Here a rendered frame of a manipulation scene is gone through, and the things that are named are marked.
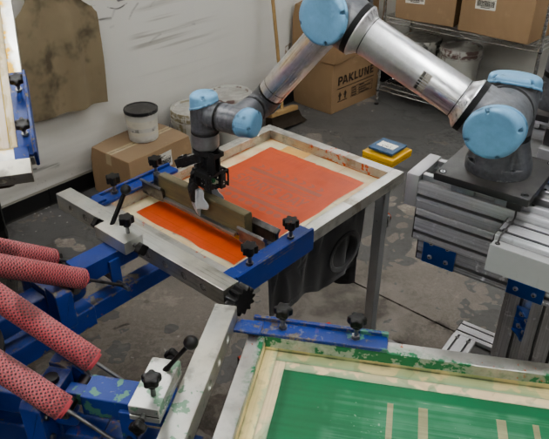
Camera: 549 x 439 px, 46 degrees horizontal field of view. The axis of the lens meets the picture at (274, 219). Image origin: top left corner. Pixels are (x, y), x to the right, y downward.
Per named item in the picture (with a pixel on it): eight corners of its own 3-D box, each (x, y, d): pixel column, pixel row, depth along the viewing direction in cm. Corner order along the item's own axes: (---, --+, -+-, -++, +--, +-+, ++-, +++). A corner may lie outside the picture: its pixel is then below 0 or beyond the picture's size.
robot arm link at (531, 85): (537, 124, 149) (550, 67, 142) (527, 146, 139) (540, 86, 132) (484, 115, 154) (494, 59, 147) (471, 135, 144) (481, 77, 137)
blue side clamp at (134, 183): (169, 180, 214) (167, 162, 210) (179, 185, 211) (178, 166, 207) (93, 216, 194) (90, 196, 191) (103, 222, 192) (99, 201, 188)
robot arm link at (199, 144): (185, 132, 171) (206, 123, 176) (186, 148, 174) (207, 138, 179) (204, 140, 167) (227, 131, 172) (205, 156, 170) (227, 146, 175)
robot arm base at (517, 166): (539, 164, 154) (549, 125, 149) (518, 189, 143) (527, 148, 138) (478, 148, 161) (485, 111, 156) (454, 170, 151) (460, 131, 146)
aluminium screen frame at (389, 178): (269, 133, 243) (269, 124, 241) (403, 182, 210) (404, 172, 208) (93, 214, 193) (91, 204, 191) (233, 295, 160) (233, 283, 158)
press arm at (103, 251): (125, 248, 171) (122, 232, 168) (138, 256, 168) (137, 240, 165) (68, 278, 160) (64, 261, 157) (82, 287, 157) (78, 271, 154)
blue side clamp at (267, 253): (299, 242, 182) (300, 221, 179) (313, 249, 180) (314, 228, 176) (224, 292, 163) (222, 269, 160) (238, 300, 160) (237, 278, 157)
